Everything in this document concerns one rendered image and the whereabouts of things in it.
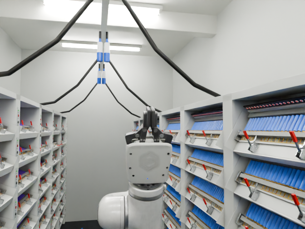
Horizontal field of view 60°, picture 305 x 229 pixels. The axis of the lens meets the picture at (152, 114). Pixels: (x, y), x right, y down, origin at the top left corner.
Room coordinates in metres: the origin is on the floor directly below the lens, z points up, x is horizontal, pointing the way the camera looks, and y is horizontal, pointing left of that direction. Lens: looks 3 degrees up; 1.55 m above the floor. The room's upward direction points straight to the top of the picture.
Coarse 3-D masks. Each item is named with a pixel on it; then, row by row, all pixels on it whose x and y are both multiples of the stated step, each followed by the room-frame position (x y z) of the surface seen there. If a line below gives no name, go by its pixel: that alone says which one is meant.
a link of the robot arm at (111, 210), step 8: (120, 192) 0.77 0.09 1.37; (104, 200) 0.64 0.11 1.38; (112, 200) 0.63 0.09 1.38; (120, 200) 0.63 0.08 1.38; (104, 208) 0.62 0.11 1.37; (112, 208) 0.62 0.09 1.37; (120, 208) 0.62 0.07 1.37; (104, 216) 0.61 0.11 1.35; (112, 216) 0.61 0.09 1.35; (120, 216) 0.61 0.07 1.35; (104, 224) 0.62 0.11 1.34; (112, 224) 0.62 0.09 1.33; (120, 224) 0.62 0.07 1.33
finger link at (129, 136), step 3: (129, 132) 0.59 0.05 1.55; (132, 132) 0.58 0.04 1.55; (135, 132) 0.58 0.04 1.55; (126, 135) 0.58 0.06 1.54; (129, 135) 0.58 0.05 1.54; (132, 135) 0.58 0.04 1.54; (126, 138) 0.58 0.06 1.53; (129, 138) 0.58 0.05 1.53; (132, 138) 0.58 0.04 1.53; (126, 141) 0.58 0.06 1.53; (129, 141) 0.58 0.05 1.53
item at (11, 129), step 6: (0, 120) 1.51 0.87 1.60; (0, 126) 1.61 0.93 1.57; (6, 126) 1.66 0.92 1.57; (12, 126) 1.69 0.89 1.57; (0, 132) 1.50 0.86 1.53; (6, 132) 1.60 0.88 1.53; (12, 132) 1.69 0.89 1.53; (0, 138) 1.47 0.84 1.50; (6, 138) 1.56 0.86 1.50; (12, 138) 1.68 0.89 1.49
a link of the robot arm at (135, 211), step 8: (128, 192) 0.63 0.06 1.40; (128, 200) 0.63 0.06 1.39; (136, 200) 0.61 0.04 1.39; (152, 200) 0.60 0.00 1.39; (160, 200) 0.62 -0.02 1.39; (128, 208) 0.62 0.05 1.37; (136, 208) 0.61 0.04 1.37; (144, 208) 0.61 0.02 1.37; (152, 208) 0.61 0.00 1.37; (160, 208) 0.63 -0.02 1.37; (128, 216) 0.62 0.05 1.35; (136, 216) 0.62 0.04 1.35; (144, 216) 0.61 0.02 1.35; (152, 216) 0.62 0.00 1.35; (160, 216) 0.64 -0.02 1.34; (128, 224) 0.62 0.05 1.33; (136, 224) 0.62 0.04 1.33; (144, 224) 0.62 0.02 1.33; (152, 224) 0.63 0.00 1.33; (160, 224) 0.66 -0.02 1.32
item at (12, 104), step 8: (16, 96) 1.70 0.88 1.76; (0, 104) 1.67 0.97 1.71; (8, 104) 1.68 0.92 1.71; (16, 104) 1.70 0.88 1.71; (0, 112) 1.67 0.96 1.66; (8, 112) 1.68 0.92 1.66; (16, 112) 1.71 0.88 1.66; (8, 120) 1.68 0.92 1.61; (16, 120) 1.71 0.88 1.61; (16, 136) 1.72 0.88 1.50; (0, 144) 1.68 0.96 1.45; (8, 144) 1.69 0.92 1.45; (8, 152) 1.69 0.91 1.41; (16, 160) 1.74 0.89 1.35; (8, 176) 1.69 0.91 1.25; (8, 184) 1.69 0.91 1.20; (16, 192) 1.76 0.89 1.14; (8, 208) 1.69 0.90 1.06; (16, 208) 1.77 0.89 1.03; (8, 216) 1.69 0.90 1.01; (16, 216) 1.77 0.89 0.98; (16, 224) 1.78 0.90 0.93
